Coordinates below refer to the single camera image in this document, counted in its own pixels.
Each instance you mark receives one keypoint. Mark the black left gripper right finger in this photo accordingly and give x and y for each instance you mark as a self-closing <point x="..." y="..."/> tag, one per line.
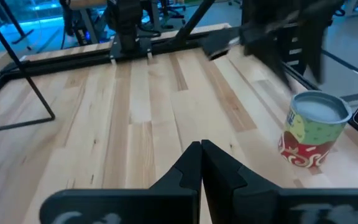
<point x="222" y="174"/>

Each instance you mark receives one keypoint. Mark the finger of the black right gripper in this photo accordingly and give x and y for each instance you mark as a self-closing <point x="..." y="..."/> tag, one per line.
<point x="314" y="53"/>
<point x="269" y="56"/>

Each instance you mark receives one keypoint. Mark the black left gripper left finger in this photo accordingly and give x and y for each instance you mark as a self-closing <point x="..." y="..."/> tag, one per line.
<point x="188" y="174"/>

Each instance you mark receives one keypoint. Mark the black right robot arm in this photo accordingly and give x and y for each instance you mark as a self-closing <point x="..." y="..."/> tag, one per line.
<point x="126" y="28"/>

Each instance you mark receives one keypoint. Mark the wooden shelf with black legs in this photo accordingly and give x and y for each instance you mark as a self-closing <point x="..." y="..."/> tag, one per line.
<point x="27" y="79"/>

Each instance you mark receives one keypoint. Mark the black office chair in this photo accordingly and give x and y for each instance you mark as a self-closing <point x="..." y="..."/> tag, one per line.
<point x="172" y="9"/>

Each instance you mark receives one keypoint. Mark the wooden desk with black legs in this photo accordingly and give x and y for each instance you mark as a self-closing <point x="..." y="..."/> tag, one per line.
<point x="85" y="21"/>

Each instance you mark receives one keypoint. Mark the black metal table frame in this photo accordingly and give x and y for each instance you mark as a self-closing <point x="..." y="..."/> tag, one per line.
<point x="73" y="60"/>

